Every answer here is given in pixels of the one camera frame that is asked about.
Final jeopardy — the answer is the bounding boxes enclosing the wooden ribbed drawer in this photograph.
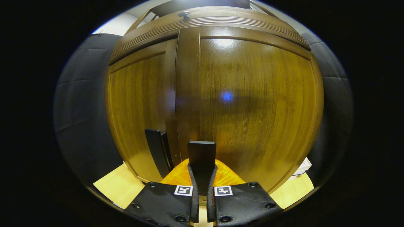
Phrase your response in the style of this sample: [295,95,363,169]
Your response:
[109,6,311,65]

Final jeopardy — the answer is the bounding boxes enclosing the wooden shoe cabinet door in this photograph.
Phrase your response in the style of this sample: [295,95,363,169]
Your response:
[107,39,181,183]
[175,26,325,193]

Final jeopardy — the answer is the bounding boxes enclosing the white flat box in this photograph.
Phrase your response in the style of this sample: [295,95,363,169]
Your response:
[292,157,313,179]

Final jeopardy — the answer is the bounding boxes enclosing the black door handle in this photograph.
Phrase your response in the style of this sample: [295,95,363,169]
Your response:
[145,129,174,178]
[188,141,217,196]

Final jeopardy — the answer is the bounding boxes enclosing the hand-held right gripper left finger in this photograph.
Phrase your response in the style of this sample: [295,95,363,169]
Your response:
[125,159,200,227]

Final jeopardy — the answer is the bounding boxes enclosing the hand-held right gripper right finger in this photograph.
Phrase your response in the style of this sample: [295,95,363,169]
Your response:
[207,159,283,227]

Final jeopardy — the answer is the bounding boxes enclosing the black backdrop cloth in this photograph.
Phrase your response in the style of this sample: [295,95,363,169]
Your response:
[53,30,354,189]

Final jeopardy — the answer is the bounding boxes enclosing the wooden double-door shoe cabinet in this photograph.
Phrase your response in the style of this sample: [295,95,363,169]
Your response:
[106,0,325,194]

